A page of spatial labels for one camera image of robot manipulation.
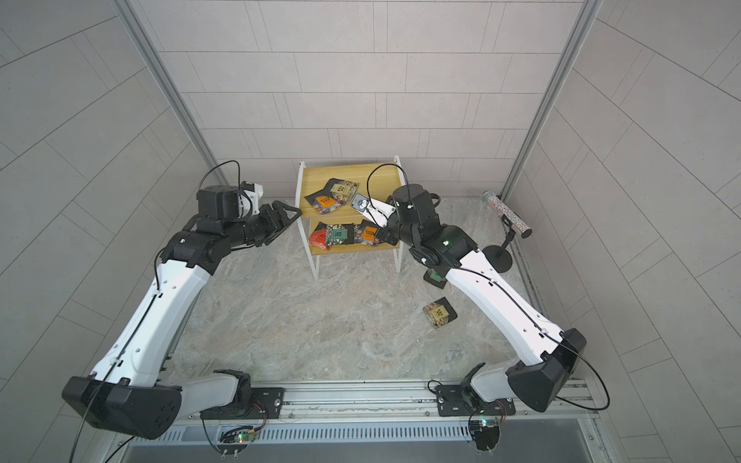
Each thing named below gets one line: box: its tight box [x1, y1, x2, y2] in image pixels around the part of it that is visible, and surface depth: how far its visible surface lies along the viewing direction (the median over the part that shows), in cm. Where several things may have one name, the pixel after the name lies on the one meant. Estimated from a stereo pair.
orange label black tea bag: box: [303, 188, 348, 216], surface depth 75 cm
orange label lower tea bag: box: [354, 225, 381, 247], surface depth 88 cm
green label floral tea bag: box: [326, 223, 349, 247], surface depth 87 cm
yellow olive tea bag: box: [422, 296, 459, 329], surface depth 88 cm
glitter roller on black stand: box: [481, 190, 533, 273], surface depth 88 cm
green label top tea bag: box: [423, 268, 448, 290], surface depth 96 cm
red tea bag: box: [308, 220, 332, 251], surface depth 87 cm
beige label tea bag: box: [329, 180, 360, 206], surface depth 77 cm
